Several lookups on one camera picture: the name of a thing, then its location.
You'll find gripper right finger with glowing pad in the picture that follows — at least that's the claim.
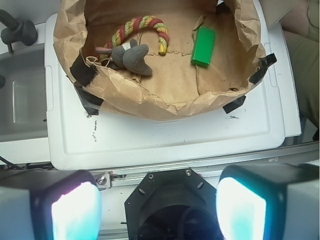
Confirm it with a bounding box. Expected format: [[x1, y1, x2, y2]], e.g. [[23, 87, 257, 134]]
[[216, 163, 320, 240]]

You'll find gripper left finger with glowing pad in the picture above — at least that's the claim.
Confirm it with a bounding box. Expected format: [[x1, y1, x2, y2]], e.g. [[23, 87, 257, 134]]
[[0, 169, 102, 240]]

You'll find green rectangular block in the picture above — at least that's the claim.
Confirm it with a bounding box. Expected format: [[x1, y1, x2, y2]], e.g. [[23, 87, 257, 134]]
[[190, 26, 216, 67]]

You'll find white plastic tray lid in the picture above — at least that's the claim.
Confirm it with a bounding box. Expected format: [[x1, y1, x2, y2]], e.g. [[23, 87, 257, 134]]
[[44, 15, 285, 170]]

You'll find grey sink basin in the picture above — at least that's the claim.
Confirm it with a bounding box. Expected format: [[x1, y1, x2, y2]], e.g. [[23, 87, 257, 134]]
[[0, 44, 48, 142]]

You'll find black tape front right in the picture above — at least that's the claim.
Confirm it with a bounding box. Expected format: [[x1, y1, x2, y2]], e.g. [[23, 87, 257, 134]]
[[223, 95, 246, 114]]

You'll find black tape front left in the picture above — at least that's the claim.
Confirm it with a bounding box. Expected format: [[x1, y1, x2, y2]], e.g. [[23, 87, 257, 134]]
[[74, 86, 104, 116]]

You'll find black tape on bag rim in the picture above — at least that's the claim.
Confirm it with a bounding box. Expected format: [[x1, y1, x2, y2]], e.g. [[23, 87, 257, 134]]
[[69, 52, 99, 87]]

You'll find black tape right side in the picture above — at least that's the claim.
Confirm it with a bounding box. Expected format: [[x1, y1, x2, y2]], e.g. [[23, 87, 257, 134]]
[[249, 53, 277, 86]]

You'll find brown paper bag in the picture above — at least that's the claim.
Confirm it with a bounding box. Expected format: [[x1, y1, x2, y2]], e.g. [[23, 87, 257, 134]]
[[53, 0, 266, 121]]

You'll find grey plush mouse toy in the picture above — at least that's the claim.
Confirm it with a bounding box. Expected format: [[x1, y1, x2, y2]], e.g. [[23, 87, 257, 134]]
[[95, 38, 153, 76]]

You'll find aluminium frame rail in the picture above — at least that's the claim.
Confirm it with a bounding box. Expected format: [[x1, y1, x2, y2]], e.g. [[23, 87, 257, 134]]
[[0, 142, 320, 191]]

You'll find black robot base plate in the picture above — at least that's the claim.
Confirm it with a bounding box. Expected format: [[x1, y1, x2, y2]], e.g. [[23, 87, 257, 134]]
[[124, 168, 223, 240]]

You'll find black faucet handle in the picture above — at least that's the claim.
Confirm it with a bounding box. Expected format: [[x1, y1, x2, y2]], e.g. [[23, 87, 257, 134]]
[[0, 9, 38, 54]]

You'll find multicolour rope toy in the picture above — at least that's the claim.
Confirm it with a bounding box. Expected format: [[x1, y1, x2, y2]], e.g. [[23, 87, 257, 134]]
[[95, 15, 170, 56]]

